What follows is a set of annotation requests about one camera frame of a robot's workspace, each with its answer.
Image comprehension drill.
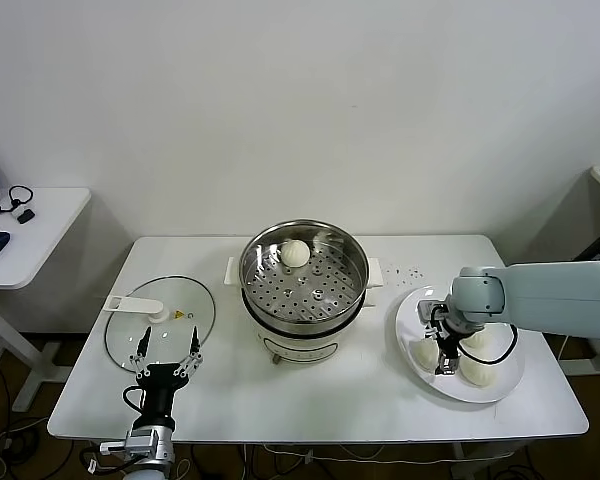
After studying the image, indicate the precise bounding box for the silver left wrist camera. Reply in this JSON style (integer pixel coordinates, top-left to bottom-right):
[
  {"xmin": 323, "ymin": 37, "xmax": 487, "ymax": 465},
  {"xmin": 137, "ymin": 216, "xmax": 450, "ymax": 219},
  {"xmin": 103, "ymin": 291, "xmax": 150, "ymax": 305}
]
[{"xmin": 99, "ymin": 432, "xmax": 159, "ymax": 456}]

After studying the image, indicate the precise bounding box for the black headset with cable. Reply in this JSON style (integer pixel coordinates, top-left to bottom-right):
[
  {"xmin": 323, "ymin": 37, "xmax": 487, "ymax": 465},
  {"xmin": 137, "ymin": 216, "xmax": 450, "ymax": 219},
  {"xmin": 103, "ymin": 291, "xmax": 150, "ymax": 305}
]
[{"xmin": 0, "ymin": 184, "xmax": 35, "ymax": 217}]

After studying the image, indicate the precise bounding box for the black power cable with plug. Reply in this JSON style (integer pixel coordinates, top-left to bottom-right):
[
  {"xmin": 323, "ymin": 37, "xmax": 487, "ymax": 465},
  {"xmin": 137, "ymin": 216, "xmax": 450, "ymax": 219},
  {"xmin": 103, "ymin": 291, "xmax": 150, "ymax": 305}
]
[{"xmin": 574, "ymin": 234, "xmax": 600, "ymax": 262}]

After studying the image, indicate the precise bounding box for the white electric cooker pot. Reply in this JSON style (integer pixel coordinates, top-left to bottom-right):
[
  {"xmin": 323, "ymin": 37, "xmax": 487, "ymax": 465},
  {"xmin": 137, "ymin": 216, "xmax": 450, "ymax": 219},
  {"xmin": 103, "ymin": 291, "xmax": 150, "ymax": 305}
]
[{"xmin": 223, "ymin": 256, "xmax": 384, "ymax": 366}]

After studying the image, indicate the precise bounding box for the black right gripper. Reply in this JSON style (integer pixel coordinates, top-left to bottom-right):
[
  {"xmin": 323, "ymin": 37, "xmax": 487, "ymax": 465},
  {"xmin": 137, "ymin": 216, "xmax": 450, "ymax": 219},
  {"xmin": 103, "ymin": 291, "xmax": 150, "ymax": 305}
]
[{"xmin": 423, "ymin": 319, "xmax": 464, "ymax": 377}]

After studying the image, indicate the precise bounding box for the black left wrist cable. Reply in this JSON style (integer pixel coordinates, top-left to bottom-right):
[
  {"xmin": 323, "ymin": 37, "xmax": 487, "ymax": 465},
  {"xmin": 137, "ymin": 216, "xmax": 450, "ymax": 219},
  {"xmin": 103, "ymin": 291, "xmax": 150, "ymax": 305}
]
[{"xmin": 123, "ymin": 385, "xmax": 146, "ymax": 412}]

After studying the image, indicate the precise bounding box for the white round plate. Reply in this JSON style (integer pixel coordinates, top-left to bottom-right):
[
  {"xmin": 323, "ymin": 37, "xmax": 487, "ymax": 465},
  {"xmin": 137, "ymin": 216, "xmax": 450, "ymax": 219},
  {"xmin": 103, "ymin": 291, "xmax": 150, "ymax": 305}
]
[{"xmin": 394, "ymin": 284, "xmax": 526, "ymax": 404}]

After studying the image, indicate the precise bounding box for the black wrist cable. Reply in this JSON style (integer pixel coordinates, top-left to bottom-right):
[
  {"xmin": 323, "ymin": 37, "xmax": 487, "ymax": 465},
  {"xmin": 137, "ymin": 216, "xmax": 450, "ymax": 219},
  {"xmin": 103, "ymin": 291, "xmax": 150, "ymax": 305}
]
[
  {"xmin": 459, "ymin": 324, "xmax": 519, "ymax": 364},
  {"xmin": 123, "ymin": 385, "xmax": 146, "ymax": 412}
]

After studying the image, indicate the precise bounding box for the glass lid with white handle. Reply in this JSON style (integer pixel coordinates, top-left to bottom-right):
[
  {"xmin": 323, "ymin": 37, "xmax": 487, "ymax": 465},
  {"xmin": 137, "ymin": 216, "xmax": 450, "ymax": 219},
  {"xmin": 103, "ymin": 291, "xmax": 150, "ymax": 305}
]
[{"xmin": 103, "ymin": 274, "xmax": 217, "ymax": 374}]

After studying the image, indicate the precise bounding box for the perforated steel steamer basket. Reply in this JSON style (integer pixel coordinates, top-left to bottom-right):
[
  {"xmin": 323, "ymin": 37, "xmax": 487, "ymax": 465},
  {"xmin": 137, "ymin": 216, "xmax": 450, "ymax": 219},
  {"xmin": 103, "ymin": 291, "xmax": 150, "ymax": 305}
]
[{"xmin": 238, "ymin": 218, "xmax": 370, "ymax": 337}]

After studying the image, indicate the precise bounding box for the white steamed baozi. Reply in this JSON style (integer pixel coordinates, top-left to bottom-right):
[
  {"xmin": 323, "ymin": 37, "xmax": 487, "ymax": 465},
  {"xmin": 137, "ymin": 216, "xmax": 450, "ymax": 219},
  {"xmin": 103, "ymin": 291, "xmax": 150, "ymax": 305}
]
[
  {"xmin": 457, "ymin": 358, "xmax": 499, "ymax": 389},
  {"xmin": 279, "ymin": 238, "xmax": 311, "ymax": 267},
  {"xmin": 412, "ymin": 338, "xmax": 439, "ymax": 374},
  {"xmin": 462, "ymin": 329, "xmax": 494, "ymax": 351}
]

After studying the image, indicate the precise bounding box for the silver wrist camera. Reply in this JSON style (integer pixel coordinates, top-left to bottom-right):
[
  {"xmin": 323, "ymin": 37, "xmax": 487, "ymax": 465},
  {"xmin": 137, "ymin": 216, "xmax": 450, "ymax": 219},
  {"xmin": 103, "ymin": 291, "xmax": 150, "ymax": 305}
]
[
  {"xmin": 99, "ymin": 432, "xmax": 159, "ymax": 456},
  {"xmin": 417, "ymin": 299, "xmax": 449, "ymax": 321}
]

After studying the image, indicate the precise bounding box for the white cable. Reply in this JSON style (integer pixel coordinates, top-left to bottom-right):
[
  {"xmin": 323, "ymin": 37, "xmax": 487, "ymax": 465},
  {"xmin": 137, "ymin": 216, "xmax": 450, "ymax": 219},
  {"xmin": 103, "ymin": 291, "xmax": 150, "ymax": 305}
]
[{"xmin": 557, "ymin": 242, "xmax": 600, "ymax": 361}]

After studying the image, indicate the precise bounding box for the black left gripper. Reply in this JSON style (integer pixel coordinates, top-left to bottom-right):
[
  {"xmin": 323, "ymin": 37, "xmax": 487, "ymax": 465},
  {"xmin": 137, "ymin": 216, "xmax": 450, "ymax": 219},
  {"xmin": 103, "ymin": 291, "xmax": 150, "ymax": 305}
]
[{"xmin": 128, "ymin": 325, "xmax": 205, "ymax": 429}]

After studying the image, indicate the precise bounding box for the white side table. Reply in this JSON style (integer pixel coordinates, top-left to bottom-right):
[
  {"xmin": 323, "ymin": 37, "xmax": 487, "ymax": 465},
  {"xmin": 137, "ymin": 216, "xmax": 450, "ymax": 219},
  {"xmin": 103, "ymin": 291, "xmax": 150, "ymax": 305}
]
[{"xmin": 0, "ymin": 187, "xmax": 92, "ymax": 412}]

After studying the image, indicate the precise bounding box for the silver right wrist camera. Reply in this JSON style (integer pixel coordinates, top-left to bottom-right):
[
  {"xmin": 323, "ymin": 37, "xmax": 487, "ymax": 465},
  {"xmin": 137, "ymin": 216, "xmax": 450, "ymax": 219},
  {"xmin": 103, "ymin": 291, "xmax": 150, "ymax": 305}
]
[{"xmin": 417, "ymin": 299, "xmax": 449, "ymax": 321}]

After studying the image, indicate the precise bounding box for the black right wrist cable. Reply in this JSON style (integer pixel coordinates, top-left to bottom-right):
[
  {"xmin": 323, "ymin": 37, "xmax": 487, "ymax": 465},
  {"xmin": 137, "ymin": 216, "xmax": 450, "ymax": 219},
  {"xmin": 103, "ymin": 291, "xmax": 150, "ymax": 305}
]
[{"xmin": 459, "ymin": 324, "xmax": 519, "ymax": 364}]

